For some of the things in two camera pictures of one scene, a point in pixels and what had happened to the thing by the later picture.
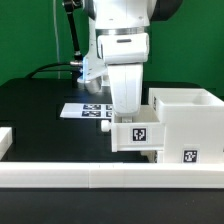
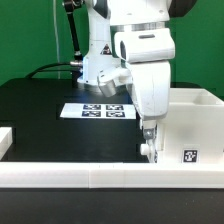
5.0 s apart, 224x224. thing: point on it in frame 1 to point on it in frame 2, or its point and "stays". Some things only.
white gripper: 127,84 to 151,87
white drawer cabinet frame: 193,122 stays
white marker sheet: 87,110 stays
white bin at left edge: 6,141 stays
